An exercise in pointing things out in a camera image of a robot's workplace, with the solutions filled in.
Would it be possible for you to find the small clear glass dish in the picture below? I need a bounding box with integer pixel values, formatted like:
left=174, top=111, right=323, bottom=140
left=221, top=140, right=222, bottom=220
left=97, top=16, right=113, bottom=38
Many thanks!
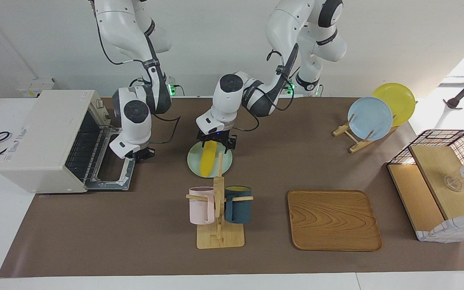
left=443, top=176, right=464, bottom=192

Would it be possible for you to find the yellow corn cob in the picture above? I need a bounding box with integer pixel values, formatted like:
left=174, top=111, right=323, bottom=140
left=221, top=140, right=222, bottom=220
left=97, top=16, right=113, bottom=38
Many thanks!
left=199, top=140, right=218, bottom=177

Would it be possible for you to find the glass oven door with handle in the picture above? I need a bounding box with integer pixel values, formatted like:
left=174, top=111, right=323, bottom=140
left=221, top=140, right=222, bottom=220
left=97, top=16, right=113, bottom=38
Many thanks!
left=85, top=126, right=136, bottom=191

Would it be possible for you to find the wooden plate rack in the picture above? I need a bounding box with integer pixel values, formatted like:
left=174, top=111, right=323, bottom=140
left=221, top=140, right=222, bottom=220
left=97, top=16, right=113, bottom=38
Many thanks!
left=332, top=113, right=398, bottom=154

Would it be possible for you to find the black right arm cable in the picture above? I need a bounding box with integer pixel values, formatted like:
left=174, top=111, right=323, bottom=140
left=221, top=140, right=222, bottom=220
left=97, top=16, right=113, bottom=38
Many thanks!
left=94, top=22, right=182, bottom=145

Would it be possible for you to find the wooden mug tree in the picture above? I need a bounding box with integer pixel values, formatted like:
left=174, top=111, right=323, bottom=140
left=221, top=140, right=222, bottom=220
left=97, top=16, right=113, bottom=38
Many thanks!
left=186, top=152, right=254, bottom=250

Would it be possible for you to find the light blue plate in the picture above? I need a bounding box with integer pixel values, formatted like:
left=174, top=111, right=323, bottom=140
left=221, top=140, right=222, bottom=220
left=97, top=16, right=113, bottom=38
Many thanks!
left=347, top=96, right=394, bottom=142

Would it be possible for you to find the light green plate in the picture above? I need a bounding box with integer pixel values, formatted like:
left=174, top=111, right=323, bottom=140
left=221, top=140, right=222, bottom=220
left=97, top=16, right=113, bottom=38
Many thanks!
left=186, top=141, right=234, bottom=178

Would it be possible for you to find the yellow plate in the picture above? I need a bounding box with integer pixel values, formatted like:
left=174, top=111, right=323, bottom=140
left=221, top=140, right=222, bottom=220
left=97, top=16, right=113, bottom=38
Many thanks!
left=371, top=82, right=417, bottom=128

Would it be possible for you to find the pink mug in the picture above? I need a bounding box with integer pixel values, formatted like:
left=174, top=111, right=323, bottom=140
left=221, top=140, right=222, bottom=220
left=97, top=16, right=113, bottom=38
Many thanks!
left=188, top=186, right=216, bottom=225

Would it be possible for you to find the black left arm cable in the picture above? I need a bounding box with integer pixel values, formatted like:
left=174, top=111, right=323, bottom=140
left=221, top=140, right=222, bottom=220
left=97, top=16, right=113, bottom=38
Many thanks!
left=231, top=43, right=299, bottom=133

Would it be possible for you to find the brown table mat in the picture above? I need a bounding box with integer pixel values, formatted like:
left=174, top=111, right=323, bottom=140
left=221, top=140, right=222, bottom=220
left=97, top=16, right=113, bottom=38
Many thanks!
left=0, top=96, right=464, bottom=278

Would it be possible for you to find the metal oven wire rack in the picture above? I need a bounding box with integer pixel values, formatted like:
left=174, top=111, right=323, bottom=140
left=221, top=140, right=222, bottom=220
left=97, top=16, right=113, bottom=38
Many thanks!
left=66, top=110, right=108, bottom=182

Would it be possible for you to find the white wall power strip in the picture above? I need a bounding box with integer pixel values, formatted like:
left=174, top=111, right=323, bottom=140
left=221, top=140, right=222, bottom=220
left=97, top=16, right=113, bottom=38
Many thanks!
left=17, top=77, right=56, bottom=98

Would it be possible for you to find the white toaster oven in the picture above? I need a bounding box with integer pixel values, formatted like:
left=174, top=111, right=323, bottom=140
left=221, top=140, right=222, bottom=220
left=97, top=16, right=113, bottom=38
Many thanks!
left=0, top=89, right=136, bottom=194

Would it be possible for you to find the wooden serving tray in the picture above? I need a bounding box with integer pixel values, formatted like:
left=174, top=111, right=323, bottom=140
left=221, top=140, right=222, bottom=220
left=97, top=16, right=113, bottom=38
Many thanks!
left=287, top=189, right=383, bottom=252

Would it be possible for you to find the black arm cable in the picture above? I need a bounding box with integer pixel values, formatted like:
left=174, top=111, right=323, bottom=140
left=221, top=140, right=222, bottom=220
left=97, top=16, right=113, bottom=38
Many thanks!
left=231, top=43, right=299, bottom=133
left=94, top=22, right=182, bottom=145

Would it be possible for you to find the dark blue mug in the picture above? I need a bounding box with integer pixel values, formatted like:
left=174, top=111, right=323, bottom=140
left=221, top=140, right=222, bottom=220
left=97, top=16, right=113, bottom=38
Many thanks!
left=224, top=185, right=253, bottom=225

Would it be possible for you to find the wire basket wooden shelf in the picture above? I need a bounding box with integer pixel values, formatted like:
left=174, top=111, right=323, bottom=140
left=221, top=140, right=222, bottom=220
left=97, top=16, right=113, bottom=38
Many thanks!
left=387, top=129, right=464, bottom=243

